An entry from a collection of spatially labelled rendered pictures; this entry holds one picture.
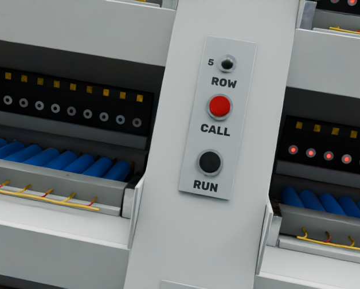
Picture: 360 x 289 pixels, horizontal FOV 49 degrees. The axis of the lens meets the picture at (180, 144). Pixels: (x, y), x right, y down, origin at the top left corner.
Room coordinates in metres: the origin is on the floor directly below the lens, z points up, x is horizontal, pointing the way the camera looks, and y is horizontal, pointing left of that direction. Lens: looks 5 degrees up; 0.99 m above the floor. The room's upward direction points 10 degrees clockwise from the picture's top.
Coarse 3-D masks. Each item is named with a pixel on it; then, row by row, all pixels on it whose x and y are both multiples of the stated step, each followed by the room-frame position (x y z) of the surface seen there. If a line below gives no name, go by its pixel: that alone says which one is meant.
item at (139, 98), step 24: (0, 72) 0.48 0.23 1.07; (24, 72) 0.48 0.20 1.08; (0, 96) 0.49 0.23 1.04; (24, 96) 0.49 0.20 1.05; (48, 96) 0.48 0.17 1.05; (72, 96) 0.48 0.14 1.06; (96, 96) 0.47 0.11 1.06; (120, 96) 0.47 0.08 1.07; (144, 96) 0.46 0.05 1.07; (72, 120) 0.49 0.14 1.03; (96, 120) 0.48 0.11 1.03; (144, 120) 0.48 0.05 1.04
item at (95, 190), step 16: (0, 160) 0.38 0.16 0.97; (0, 176) 0.36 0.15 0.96; (16, 176) 0.36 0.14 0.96; (32, 176) 0.36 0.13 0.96; (48, 176) 0.36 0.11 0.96; (64, 176) 0.36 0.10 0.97; (80, 176) 0.37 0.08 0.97; (16, 192) 0.35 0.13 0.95; (48, 192) 0.35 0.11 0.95; (64, 192) 0.36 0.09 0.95; (80, 192) 0.36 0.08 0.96; (96, 192) 0.36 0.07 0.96; (112, 192) 0.35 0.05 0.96; (96, 208) 0.34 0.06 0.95
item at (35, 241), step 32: (32, 128) 0.49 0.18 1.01; (64, 128) 0.49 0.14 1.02; (96, 128) 0.48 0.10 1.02; (128, 192) 0.35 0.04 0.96; (0, 224) 0.31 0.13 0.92; (32, 224) 0.32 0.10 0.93; (64, 224) 0.33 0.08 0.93; (96, 224) 0.33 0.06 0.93; (128, 224) 0.34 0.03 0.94; (0, 256) 0.32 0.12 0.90; (32, 256) 0.32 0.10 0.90; (64, 256) 0.31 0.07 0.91; (96, 256) 0.31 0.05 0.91; (128, 256) 0.31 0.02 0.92; (96, 288) 0.32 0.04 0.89
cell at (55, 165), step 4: (64, 152) 0.44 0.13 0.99; (68, 152) 0.44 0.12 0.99; (72, 152) 0.45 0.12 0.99; (60, 156) 0.42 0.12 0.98; (64, 156) 0.43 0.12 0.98; (68, 156) 0.43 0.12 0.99; (72, 156) 0.44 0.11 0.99; (76, 156) 0.45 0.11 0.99; (52, 160) 0.41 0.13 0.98; (56, 160) 0.41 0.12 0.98; (60, 160) 0.41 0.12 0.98; (64, 160) 0.42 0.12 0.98; (68, 160) 0.43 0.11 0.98; (72, 160) 0.44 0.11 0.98; (48, 164) 0.40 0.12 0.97; (52, 164) 0.40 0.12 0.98; (56, 164) 0.40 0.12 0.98; (60, 164) 0.41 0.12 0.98; (64, 164) 0.42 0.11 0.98; (68, 164) 0.42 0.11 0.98; (52, 168) 0.39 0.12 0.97; (56, 168) 0.40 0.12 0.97; (60, 168) 0.41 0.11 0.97
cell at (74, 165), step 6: (84, 156) 0.44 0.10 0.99; (90, 156) 0.44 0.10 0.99; (72, 162) 0.42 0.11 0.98; (78, 162) 0.41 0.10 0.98; (84, 162) 0.42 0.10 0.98; (90, 162) 0.43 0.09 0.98; (66, 168) 0.39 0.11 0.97; (72, 168) 0.40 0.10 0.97; (78, 168) 0.40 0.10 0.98; (84, 168) 0.42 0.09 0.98
